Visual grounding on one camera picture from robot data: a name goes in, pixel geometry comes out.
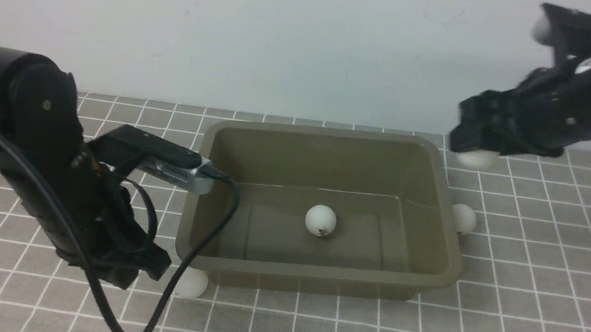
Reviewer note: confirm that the white ping-pong ball marked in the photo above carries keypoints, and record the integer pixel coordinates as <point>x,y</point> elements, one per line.
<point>320,220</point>

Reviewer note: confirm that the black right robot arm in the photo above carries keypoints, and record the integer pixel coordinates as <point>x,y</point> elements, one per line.
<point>580,90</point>

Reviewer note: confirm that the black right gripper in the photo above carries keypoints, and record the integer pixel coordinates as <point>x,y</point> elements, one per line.
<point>530,119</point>

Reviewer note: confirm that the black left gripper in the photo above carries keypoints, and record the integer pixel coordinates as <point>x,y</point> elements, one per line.
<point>100,207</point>

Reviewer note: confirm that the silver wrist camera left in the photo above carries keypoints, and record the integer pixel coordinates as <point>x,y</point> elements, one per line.
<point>128,148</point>

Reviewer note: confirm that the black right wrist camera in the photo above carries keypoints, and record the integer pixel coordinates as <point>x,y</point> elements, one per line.
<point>567,31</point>

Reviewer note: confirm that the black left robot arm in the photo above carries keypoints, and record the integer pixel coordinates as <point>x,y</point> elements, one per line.
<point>38,115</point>

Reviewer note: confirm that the white ping-pong ball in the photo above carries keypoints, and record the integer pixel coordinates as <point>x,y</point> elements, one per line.
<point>477,159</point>
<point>191,284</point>
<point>465,218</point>

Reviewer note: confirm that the olive plastic bin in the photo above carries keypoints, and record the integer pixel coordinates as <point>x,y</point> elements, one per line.
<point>395,234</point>

